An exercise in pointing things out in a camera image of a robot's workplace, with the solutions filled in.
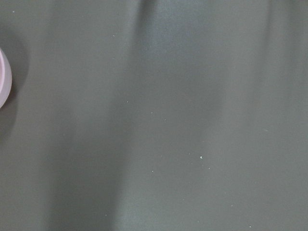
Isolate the small pink bowl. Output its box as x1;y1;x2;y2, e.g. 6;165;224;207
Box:
0;49;12;108

